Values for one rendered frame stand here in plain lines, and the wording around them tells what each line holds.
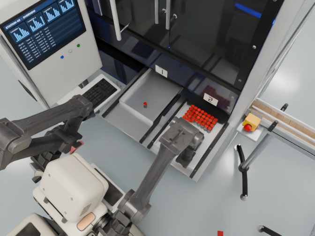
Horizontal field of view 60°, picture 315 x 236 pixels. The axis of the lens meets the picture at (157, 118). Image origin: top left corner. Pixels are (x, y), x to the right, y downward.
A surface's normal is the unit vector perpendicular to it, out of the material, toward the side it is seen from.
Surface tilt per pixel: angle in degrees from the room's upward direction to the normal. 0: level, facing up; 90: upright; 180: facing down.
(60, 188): 48
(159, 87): 0
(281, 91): 0
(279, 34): 90
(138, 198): 56
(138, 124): 0
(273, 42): 90
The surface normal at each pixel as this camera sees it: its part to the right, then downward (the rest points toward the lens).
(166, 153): -0.50, 0.31
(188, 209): 0.00, -0.48
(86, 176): 0.44, -0.80
